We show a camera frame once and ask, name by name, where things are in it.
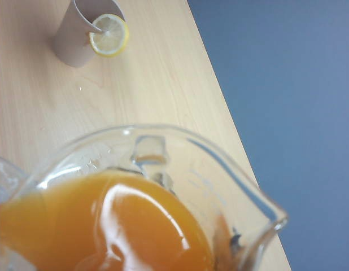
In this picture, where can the yellow lemon slice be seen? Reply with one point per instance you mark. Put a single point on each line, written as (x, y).
(109, 36)

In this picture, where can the beige paper cup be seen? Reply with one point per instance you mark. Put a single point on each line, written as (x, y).
(70, 42)

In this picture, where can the clear cup with orange juice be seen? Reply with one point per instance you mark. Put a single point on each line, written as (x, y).
(135, 226)

